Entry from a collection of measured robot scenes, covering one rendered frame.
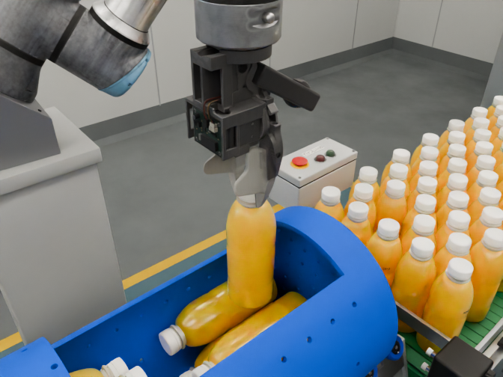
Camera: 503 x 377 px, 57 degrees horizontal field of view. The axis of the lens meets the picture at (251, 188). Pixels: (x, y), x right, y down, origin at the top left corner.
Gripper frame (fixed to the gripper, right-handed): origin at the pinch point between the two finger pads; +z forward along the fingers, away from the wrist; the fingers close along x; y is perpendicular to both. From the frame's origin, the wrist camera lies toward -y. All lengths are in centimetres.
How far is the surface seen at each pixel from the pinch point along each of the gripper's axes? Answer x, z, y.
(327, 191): -11.1, 20.0, -30.5
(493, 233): 18, 20, -44
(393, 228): 5.1, 19.7, -30.7
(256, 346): 14.0, 9.7, 10.9
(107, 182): -211, 133, -58
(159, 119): -264, 130, -130
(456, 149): -3, 20, -67
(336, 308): 15.5, 10.9, -1.3
